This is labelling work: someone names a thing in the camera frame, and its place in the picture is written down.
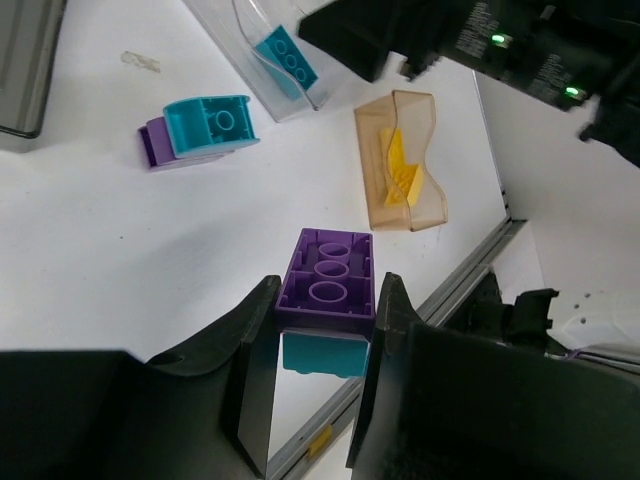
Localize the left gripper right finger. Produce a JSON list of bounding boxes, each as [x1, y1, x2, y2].
[[345, 271, 640, 480]]

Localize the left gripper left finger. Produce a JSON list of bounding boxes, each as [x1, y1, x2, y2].
[[1, 276, 281, 479]]

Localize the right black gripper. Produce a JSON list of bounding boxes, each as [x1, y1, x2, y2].
[[298, 0, 639, 165]]

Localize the small teal lego brick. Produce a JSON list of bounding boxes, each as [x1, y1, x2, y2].
[[282, 332, 369, 378]]

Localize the yellow lego plate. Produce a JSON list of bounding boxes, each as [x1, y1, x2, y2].
[[379, 128, 406, 174]]

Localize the yellow lego brick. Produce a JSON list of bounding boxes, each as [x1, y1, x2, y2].
[[384, 165, 425, 207]]

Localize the purple arch lego brick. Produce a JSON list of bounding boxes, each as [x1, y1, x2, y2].
[[138, 116, 225, 171]]

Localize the teal arch lego brick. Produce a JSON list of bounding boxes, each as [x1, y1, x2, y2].
[[163, 95, 260, 159]]

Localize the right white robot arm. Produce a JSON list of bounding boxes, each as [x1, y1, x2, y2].
[[298, 1, 639, 366]]

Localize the amber plastic container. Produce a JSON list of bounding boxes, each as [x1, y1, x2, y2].
[[354, 90, 448, 232]]

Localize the clear plastic container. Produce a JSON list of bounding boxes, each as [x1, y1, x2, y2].
[[185, 0, 355, 122]]

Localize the smoky grey plastic container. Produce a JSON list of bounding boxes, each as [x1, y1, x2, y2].
[[1, 0, 67, 147]]

